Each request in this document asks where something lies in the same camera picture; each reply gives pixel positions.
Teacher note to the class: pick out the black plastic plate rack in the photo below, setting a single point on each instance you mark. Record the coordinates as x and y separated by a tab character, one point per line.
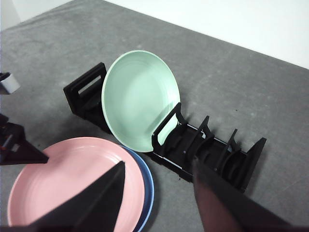
254	157

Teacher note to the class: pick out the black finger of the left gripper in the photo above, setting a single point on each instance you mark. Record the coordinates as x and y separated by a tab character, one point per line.
29	152

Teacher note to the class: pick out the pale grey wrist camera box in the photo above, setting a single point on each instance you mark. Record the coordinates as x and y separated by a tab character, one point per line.
9	83

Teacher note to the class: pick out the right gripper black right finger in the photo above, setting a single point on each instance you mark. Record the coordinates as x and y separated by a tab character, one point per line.
222	205

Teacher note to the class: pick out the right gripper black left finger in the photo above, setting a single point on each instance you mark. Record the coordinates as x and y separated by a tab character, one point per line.
96	207

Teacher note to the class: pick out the green round plate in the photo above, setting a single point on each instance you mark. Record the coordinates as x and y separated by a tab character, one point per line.
140	96

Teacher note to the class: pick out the blue round plate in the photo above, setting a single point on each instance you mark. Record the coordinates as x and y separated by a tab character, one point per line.
148	188

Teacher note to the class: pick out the pink round plate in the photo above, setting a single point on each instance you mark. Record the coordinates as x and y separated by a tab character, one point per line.
72	164

